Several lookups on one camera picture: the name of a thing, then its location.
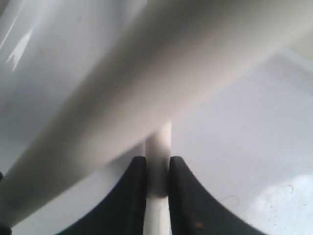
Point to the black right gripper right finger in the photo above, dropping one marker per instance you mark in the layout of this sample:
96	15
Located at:
194	211

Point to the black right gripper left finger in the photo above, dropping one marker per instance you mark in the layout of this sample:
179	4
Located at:
122	211

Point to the white drumstick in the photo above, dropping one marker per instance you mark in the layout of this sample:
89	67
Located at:
158	153
174	53

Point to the white rectangular plastic tray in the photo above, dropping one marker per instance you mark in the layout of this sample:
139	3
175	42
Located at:
249	144

